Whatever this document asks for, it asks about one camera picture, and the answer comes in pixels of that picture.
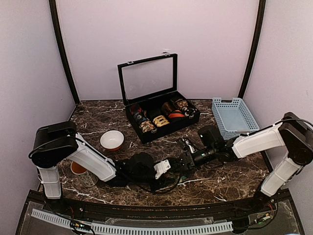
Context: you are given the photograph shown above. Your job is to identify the camouflage patterned necktie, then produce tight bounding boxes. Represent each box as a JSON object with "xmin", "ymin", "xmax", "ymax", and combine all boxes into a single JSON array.
[{"xmin": 165, "ymin": 171, "xmax": 193, "ymax": 184}]

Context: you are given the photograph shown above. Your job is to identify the black white rolled tie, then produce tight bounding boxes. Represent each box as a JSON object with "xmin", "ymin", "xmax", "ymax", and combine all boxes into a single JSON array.
[{"xmin": 182, "ymin": 106, "xmax": 197, "ymax": 118}]

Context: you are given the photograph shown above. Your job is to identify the black front rail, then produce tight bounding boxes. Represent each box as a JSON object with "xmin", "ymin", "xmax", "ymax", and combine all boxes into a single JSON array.
[{"xmin": 26, "ymin": 189, "xmax": 279, "ymax": 224}]

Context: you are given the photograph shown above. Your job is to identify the white and orange bowl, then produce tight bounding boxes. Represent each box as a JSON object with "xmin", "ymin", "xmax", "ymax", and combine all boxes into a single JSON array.
[{"xmin": 100, "ymin": 130, "xmax": 124, "ymax": 151}]

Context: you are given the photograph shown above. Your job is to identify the patterned mug with orange liquid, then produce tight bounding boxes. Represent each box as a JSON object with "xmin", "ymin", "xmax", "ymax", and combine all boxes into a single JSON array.
[{"xmin": 70, "ymin": 162, "xmax": 99, "ymax": 188}]

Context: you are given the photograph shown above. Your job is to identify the orange black rolled tie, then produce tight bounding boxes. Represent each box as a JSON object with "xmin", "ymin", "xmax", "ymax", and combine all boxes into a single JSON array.
[{"xmin": 168, "ymin": 110, "xmax": 185, "ymax": 119}]

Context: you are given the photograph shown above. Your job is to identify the black tie storage box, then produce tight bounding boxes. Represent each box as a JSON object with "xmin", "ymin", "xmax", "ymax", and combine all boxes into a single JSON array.
[{"xmin": 117, "ymin": 53, "xmax": 200, "ymax": 143}]

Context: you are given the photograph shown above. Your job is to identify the floral dark rolled tie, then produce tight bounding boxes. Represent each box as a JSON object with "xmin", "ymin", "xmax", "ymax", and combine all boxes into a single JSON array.
[{"xmin": 139, "ymin": 120, "xmax": 155, "ymax": 133}]

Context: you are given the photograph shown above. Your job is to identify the blue plastic basket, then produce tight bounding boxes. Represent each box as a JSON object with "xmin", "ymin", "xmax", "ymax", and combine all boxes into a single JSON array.
[{"xmin": 212, "ymin": 97, "xmax": 259, "ymax": 140}]

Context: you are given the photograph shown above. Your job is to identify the brown rolled tie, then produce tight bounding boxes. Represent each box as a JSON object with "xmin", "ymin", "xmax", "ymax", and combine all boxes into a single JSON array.
[{"xmin": 160, "ymin": 102, "xmax": 175, "ymax": 116}]

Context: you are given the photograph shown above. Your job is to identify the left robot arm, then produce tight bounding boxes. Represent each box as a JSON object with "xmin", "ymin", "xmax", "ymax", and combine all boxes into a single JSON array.
[{"xmin": 28, "ymin": 121, "xmax": 165, "ymax": 213}]

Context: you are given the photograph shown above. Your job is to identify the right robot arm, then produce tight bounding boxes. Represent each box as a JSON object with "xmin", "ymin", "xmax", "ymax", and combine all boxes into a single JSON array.
[{"xmin": 179, "ymin": 112, "xmax": 313, "ymax": 212}]

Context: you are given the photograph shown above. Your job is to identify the blue dotted rolled tie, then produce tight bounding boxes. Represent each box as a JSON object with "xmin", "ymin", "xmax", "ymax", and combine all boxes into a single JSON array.
[{"xmin": 133, "ymin": 113, "xmax": 147, "ymax": 124}]

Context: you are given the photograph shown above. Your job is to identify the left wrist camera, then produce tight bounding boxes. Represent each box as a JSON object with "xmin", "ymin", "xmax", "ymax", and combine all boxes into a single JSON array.
[{"xmin": 154, "ymin": 160, "xmax": 171, "ymax": 180}]

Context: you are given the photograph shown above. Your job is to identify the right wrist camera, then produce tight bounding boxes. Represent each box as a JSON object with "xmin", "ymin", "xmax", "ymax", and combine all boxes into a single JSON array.
[{"xmin": 178, "ymin": 138, "xmax": 197, "ymax": 153}]

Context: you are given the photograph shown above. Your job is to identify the tan patterned rolled tie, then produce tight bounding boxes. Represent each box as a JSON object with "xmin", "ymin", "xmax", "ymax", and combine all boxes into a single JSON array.
[{"xmin": 174, "ymin": 98, "xmax": 189, "ymax": 111}]

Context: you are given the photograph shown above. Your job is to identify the cream striped rolled tie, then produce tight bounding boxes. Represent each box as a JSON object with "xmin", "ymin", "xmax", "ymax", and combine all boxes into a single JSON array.
[{"xmin": 153, "ymin": 115, "xmax": 170, "ymax": 127}]

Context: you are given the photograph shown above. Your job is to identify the white perforated cable duct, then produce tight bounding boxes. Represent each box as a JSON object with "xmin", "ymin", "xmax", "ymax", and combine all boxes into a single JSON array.
[{"xmin": 31, "ymin": 209, "xmax": 233, "ymax": 235}]

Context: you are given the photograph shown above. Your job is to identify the red dark rolled tie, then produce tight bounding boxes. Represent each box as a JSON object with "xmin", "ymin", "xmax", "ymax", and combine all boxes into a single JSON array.
[{"xmin": 130, "ymin": 103, "xmax": 143, "ymax": 118}]

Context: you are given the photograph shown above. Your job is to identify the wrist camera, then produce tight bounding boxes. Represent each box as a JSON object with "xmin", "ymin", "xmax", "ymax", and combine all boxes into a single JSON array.
[
  {"xmin": 178, "ymin": 138, "xmax": 197, "ymax": 153},
  {"xmin": 154, "ymin": 160, "xmax": 171, "ymax": 180}
]

